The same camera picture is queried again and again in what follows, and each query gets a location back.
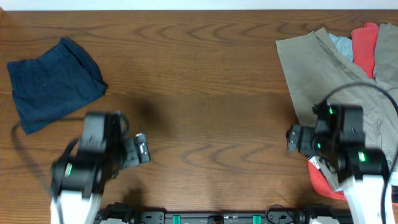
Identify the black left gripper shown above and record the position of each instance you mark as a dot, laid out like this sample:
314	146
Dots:
133	157

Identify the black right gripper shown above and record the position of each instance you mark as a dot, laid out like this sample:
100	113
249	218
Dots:
306	134

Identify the navy blue shorts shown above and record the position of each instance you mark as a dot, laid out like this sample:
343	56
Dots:
50	87

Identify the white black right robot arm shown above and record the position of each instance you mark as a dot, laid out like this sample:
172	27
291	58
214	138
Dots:
338	137

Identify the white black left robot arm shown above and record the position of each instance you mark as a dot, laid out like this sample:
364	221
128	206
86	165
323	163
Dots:
80	174

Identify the khaki beige shorts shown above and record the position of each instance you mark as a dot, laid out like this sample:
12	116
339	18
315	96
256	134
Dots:
313	67

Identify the light blue garment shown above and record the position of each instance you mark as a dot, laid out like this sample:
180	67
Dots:
343	45

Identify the grey olive garment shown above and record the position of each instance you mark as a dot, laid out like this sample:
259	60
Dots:
385	55

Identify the red garment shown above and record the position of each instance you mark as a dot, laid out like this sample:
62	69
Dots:
364	43

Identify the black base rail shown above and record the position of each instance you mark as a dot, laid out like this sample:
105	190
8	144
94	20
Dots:
275	214

